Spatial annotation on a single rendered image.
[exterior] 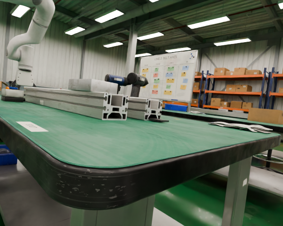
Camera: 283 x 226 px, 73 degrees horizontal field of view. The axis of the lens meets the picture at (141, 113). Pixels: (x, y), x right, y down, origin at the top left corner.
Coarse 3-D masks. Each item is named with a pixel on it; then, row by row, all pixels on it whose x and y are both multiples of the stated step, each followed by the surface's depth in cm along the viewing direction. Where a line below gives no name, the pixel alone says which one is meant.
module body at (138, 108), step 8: (128, 104) 78; (136, 104) 75; (144, 104) 72; (152, 104) 79; (128, 112) 78; (136, 112) 75; (144, 112) 72; (152, 112) 77; (144, 120) 72; (152, 120) 75
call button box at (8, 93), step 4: (4, 92) 93; (8, 92) 93; (12, 92) 95; (16, 92) 96; (20, 92) 97; (4, 96) 95; (8, 96) 94; (12, 96) 95; (16, 96) 96; (20, 96) 97; (4, 100) 93; (8, 100) 94; (12, 100) 95; (16, 100) 96; (20, 100) 98; (24, 100) 102
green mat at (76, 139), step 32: (0, 96) 134; (64, 128) 37; (96, 128) 41; (128, 128) 46; (160, 128) 53; (192, 128) 63; (224, 128) 77; (64, 160) 19; (96, 160) 20; (128, 160) 21
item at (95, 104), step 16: (32, 96) 104; (48, 96) 87; (64, 96) 76; (80, 96) 69; (96, 96) 62; (112, 96) 66; (128, 96) 65; (80, 112) 67; (96, 112) 60; (112, 112) 60
